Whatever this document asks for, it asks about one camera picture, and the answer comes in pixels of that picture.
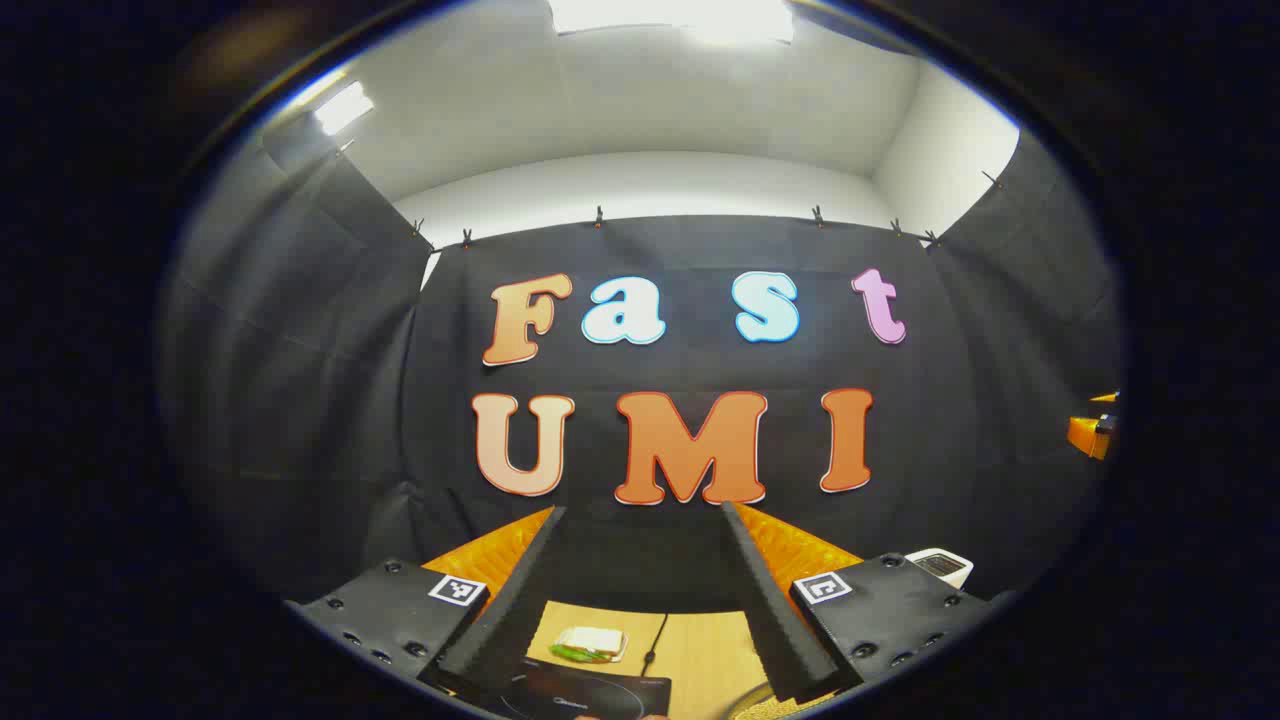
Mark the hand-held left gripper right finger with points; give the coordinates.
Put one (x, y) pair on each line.
(765, 610)

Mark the sandwich with lettuce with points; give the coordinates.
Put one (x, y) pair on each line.
(590, 645)

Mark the rectangular ceiling light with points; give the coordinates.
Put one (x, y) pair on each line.
(670, 15)
(343, 107)

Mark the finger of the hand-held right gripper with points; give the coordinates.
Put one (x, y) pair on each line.
(1085, 435)

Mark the black induction cooktop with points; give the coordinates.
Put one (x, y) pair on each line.
(600, 690)

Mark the row of backdrop clips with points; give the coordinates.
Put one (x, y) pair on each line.
(598, 216)

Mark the white rounded container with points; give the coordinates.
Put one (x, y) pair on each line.
(955, 575)

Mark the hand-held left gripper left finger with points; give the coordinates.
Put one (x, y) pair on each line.
(520, 590)

